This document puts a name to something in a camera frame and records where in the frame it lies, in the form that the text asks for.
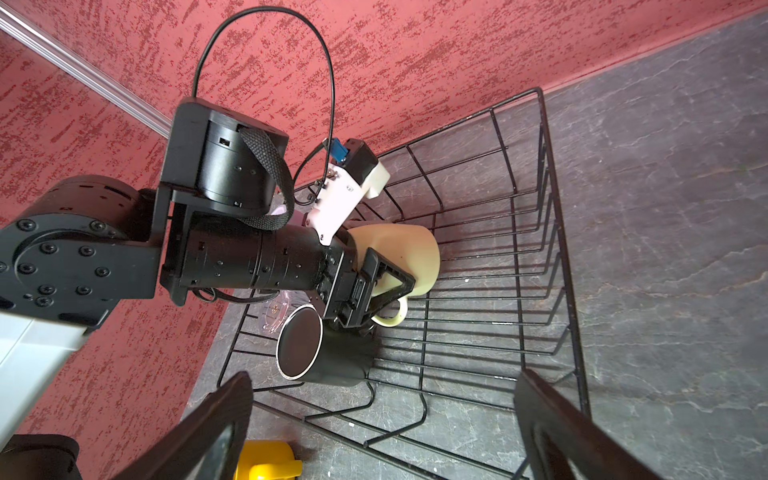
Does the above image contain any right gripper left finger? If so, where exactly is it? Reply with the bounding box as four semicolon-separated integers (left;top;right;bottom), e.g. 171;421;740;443
116;371;253;479

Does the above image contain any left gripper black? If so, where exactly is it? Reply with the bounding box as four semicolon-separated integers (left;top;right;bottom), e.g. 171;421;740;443
160;215;416;328

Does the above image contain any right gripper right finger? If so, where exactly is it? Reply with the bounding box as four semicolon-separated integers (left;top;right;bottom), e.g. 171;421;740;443
514;369;658;479

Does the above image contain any cream mug green handle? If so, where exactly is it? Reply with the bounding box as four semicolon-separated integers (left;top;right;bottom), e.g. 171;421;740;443
348;223;441;328

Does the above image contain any black mug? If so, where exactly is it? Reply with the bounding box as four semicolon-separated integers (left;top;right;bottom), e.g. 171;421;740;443
275;304;377;387

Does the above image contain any clear glass tumbler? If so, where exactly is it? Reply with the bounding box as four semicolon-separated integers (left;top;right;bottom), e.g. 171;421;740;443
260;291;301;335

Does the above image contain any lavender plastic cup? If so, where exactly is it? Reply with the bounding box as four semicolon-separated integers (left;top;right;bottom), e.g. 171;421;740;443
270;204;288;216

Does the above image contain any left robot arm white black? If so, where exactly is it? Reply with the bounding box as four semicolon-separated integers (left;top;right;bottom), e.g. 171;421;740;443
1;98;415;441

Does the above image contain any yellow mug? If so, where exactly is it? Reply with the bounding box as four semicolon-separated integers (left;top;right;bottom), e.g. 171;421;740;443
234;440;303;480

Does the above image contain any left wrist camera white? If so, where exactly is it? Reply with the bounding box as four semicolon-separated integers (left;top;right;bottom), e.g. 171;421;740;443
305;138;390;246

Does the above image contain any black wire dish rack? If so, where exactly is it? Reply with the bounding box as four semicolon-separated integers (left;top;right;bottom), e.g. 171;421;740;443
218;88;590;479

